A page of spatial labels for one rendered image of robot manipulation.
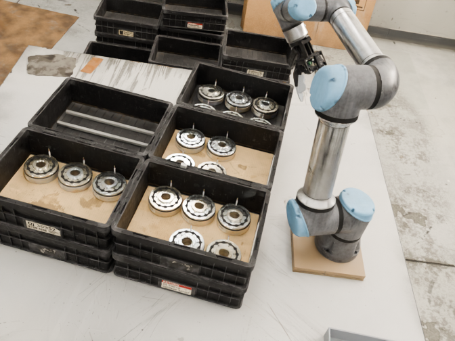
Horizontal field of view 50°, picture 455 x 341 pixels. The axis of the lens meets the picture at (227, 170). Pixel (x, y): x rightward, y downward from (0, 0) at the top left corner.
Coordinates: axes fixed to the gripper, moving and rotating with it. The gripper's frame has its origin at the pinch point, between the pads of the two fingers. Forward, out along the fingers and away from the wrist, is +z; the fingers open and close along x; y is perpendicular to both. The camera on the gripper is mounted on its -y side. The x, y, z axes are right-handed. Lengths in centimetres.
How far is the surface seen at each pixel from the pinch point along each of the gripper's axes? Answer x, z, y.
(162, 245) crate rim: -73, 6, 32
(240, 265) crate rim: -59, 18, 41
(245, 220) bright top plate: -48, 17, 21
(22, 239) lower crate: -107, -9, 6
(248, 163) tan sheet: -33.5, 10.0, -2.5
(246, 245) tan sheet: -52, 22, 25
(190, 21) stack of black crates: 9, -40, -143
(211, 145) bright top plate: -41.5, -1.2, -6.8
